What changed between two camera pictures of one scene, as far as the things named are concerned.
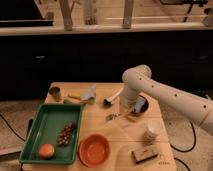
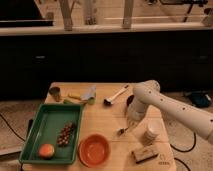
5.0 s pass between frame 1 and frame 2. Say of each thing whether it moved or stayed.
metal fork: moved
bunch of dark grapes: stayed
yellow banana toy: stayed
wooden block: stayed
